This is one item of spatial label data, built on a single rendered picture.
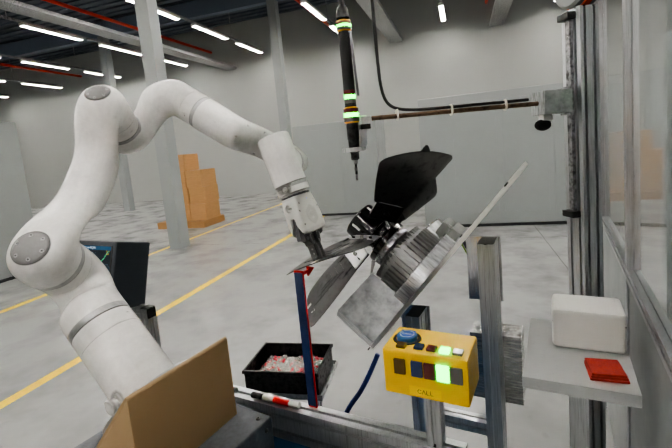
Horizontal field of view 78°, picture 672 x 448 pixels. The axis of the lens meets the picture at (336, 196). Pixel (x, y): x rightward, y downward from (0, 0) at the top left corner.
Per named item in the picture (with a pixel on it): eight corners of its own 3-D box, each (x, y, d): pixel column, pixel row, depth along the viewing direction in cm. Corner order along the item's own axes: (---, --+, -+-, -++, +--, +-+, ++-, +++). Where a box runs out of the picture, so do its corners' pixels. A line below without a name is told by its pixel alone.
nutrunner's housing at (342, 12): (360, 159, 124) (346, -2, 118) (363, 159, 120) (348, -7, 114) (347, 160, 123) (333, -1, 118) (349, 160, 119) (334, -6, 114)
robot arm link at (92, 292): (59, 343, 77) (-2, 253, 83) (100, 356, 93) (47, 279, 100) (118, 299, 81) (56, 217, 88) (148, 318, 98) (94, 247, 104)
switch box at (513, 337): (525, 389, 135) (523, 325, 132) (524, 406, 127) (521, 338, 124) (477, 381, 142) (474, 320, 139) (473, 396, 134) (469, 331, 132)
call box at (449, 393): (480, 385, 82) (477, 334, 81) (470, 416, 73) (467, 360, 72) (402, 371, 89) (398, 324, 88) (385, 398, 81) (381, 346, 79)
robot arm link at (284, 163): (284, 188, 112) (269, 190, 103) (266, 142, 112) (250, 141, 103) (311, 176, 110) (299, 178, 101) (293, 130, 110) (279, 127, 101)
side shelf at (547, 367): (620, 335, 122) (620, 326, 122) (642, 408, 91) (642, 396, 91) (530, 325, 134) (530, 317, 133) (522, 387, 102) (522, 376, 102)
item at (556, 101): (561, 115, 132) (560, 88, 130) (577, 113, 125) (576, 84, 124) (531, 118, 130) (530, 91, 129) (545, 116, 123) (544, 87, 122)
